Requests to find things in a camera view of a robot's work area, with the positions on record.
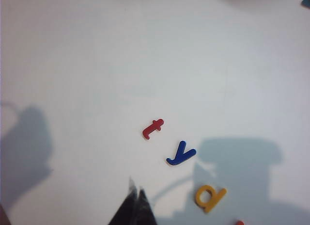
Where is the red letter t magnet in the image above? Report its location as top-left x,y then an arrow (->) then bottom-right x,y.
141,118 -> 164,140

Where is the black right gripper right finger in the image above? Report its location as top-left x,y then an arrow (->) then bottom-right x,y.
137,188 -> 158,225

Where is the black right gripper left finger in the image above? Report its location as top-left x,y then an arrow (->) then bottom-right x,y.
108,177 -> 139,225

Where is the yellow letter a magnet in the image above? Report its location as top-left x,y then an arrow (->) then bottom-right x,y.
195,185 -> 228,213

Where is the blue letter y magnet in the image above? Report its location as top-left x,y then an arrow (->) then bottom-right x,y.
166,140 -> 197,166

